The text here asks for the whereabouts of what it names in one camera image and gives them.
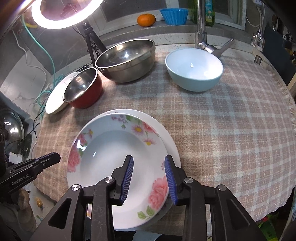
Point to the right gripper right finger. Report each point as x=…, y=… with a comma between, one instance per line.
x=229, y=219

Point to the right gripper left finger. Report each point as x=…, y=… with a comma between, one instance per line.
x=66, y=220

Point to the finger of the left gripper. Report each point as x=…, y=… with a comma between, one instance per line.
x=44, y=162

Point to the pink floral white plate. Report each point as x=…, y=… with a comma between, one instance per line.
x=170, y=147

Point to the rose pattern deep plate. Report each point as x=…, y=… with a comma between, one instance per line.
x=102, y=145

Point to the white plate olive pattern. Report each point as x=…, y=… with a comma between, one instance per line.
x=55, y=102

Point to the red steel-lined bowl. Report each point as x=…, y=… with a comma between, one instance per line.
x=84, y=89

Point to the light blue ceramic bowl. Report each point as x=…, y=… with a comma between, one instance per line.
x=193, y=69

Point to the large stainless steel bowl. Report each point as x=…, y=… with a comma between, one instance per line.
x=127, y=61

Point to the steel pot lid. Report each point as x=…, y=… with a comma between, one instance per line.
x=14, y=129

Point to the plaid tablecloth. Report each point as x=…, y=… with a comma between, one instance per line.
x=240, y=133

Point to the black tripod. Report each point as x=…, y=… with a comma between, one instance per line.
x=93, y=42

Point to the small chrome sink cap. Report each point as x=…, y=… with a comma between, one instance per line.
x=258, y=59

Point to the chrome faucet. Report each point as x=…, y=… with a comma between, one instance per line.
x=201, y=35

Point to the blue fluted cup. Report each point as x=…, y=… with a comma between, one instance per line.
x=174, y=16

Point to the green dish soap bottle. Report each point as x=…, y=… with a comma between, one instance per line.
x=209, y=12

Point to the orange tangerine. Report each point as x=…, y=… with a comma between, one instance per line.
x=146, y=20

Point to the ring light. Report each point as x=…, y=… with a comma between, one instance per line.
x=64, y=23

